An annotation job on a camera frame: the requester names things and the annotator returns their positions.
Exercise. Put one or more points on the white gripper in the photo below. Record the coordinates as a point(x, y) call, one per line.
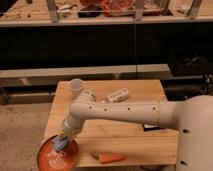
point(69, 131)

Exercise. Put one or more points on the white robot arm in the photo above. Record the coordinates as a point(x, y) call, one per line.
point(193, 118)

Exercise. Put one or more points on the orange ceramic bowl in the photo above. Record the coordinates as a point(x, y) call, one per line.
point(50, 160)

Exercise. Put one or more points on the clear plastic cup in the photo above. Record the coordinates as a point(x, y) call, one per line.
point(76, 86)

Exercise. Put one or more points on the orange toy carrot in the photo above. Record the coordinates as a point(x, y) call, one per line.
point(106, 158)

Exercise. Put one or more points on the wooden bamboo table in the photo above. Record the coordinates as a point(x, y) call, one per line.
point(140, 147)

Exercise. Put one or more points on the black white card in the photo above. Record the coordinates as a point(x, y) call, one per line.
point(151, 128)

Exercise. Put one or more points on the long wooden shelf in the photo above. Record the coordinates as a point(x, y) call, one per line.
point(26, 13)

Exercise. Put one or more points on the red bag on shelf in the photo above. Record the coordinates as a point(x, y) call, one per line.
point(115, 8)

